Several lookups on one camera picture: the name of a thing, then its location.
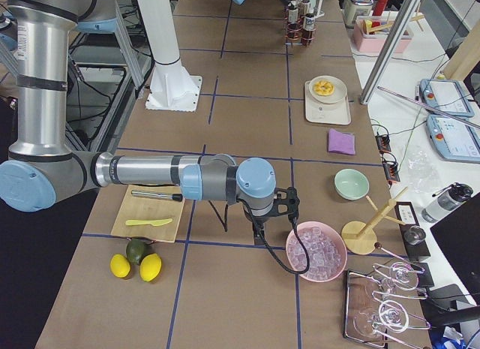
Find white plate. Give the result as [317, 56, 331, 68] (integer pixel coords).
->
[307, 75, 347, 104]

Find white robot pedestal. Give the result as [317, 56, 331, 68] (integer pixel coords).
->
[137, 0, 203, 112]

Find metal muddler tool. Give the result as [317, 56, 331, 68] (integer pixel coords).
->
[130, 190, 183, 202]

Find purple cloth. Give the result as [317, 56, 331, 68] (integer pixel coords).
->
[327, 128, 356, 155]

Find pink storage bin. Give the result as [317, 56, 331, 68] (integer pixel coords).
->
[353, 17, 413, 53]

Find black glass tray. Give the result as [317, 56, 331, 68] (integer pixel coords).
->
[343, 270, 431, 348]

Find lemon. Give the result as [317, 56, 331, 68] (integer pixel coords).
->
[140, 253, 162, 282]
[109, 254, 131, 278]

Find copper wire bottle rack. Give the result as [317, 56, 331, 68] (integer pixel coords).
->
[284, 13, 317, 47]

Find bamboo cutting board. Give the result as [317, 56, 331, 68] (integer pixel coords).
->
[111, 185, 185, 242]

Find aluminium frame post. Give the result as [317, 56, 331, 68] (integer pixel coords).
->
[360, 0, 421, 105]

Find black scale with cup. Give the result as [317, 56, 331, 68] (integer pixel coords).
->
[394, 202, 431, 262]

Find upper wine glass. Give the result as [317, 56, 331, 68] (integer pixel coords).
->
[372, 261, 425, 293]

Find water bottle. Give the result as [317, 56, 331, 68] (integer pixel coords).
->
[421, 182, 473, 223]

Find donut pastry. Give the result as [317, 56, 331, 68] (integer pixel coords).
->
[313, 80, 335, 96]

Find teach pendant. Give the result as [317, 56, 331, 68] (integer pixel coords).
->
[419, 79, 474, 118]
[427, 115, 479, 164]

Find green bowl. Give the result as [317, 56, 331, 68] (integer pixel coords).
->
[334, 168, 370, 200]

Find lower teach pendant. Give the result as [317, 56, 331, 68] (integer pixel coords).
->
[427, 115, 479, 164]

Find lower wine glass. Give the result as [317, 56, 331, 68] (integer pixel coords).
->
[353, 299, 410, 340]

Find pink bowl of ice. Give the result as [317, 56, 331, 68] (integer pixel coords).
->
[286, 221, 347, 283]

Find wooden mug tree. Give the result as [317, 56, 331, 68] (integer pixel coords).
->
[341, 187, 408, 255]

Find right lemon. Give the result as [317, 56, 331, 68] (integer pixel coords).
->
[140, 253, 162, 282]

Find avocado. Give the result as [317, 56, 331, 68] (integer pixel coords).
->
[126, 238, 147, 265]

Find wine glass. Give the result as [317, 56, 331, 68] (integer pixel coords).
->
[353, 299, 410, 340]
[372, 261, 425, 293]

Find yellow plastic knife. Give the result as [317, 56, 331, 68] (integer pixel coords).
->
[124, 218, 173, 227]

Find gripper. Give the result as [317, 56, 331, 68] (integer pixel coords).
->
[243, 207, 269, 245]

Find beige tray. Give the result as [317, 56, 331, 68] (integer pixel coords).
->
[304, 85, 352, 125]

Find tea bottle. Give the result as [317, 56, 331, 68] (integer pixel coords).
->
[301, 12, 316, 46]
[286, 0, 299, 41]
[298, 0, 311, 16]

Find left lemon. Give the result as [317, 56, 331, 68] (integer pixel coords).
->
[109, 254, 131, 278]

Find upper teach pendant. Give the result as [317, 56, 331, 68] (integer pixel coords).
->
[419, 79, 474, 118]

